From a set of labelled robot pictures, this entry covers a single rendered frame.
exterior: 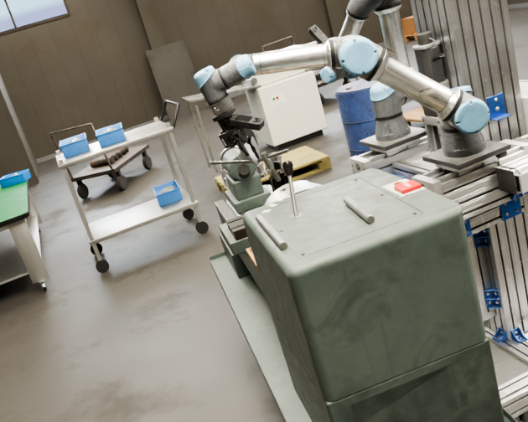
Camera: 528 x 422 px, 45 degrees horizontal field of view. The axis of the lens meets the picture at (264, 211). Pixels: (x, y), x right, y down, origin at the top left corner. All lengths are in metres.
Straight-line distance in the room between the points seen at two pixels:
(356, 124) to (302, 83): 2.23
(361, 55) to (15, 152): 9.32
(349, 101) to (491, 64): 3.37
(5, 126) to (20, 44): 2.55
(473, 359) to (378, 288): 0.37
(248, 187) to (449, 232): 1.81
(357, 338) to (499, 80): 1.34
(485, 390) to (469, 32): 1.30
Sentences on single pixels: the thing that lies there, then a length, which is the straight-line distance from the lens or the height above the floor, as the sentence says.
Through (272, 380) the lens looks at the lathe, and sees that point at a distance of 2.49.
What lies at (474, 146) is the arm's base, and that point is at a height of 1.19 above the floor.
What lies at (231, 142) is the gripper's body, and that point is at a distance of 2.19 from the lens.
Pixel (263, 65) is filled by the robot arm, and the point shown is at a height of 1.65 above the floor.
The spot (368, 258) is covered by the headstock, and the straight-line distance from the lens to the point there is 1.60.
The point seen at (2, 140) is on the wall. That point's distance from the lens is 11.04.
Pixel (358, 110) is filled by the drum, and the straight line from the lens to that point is 5.87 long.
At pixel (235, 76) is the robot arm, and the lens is 2.12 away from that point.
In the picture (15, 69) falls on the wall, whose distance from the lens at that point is 13.14.
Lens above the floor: 1.89
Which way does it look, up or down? 18 degrees down
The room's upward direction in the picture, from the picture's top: 17 degrees counter-clockwise
